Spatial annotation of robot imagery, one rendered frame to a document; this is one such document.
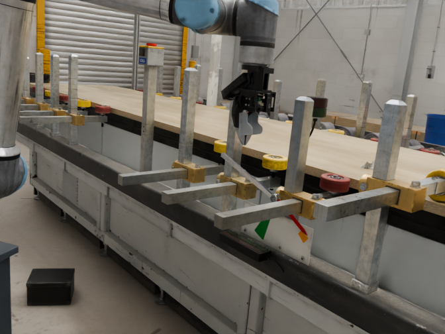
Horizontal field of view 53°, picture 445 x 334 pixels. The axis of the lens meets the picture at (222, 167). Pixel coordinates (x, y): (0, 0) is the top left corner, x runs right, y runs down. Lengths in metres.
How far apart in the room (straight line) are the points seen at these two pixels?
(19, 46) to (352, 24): 8.67
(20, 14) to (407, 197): 1.10
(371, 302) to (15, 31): 1.16
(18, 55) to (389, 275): 1.20
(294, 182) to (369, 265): 0.28
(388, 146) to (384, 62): 8.25
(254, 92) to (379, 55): 8.23
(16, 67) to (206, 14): 0.63
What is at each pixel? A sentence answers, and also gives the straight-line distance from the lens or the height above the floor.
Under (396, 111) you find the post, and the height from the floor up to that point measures 1.12.
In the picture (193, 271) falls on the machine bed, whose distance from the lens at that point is 2.07.
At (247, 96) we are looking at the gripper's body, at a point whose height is 1.11.
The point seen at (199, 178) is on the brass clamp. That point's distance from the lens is 1.53.
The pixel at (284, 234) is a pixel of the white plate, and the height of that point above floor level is 0.75.
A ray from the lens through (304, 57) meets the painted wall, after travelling 10.34.
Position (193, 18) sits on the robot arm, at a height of 1.28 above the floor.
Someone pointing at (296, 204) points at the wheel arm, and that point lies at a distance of 1.16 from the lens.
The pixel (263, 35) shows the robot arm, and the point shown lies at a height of 1.26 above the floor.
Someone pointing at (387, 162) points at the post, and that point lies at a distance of 1.04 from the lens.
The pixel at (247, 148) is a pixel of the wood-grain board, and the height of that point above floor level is 0.90.
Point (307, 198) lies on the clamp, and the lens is 1.17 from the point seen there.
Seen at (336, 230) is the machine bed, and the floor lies 0.73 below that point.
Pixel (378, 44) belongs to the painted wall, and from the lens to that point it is 9.37.
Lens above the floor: 1.19
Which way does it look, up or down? 13 degrees down
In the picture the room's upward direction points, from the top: 5 degrees clockwise
